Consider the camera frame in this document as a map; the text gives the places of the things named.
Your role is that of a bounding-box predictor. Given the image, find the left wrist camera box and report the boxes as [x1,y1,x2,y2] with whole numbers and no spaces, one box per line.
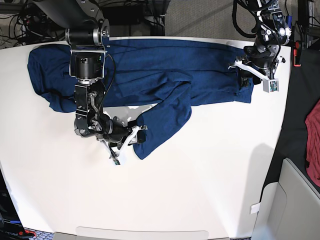
[262,79,279,93]

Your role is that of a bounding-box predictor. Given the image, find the red cloth pile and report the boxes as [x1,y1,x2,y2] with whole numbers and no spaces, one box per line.
[305,101,320,187]

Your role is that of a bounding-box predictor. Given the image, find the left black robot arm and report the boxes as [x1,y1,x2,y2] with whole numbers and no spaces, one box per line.
[228,0,292,93]

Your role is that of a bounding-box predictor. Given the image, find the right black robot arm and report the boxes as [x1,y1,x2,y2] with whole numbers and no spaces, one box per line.
[34,0,147,165]

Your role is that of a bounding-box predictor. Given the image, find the beige plastic bin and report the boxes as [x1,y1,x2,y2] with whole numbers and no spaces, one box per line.
[251,158,320,240]

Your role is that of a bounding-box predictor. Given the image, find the orange clamp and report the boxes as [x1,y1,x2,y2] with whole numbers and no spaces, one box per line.
[293,40,302,67]

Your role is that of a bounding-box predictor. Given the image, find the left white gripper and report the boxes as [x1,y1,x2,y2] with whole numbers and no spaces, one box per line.
[228,46,283,90]

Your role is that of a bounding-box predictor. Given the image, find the blue long-sleeve T-shirt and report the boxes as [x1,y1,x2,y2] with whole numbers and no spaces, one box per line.
[26,38,254,161]

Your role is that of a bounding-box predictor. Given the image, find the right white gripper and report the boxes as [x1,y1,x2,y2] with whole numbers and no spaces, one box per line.
[96,116,148,160]

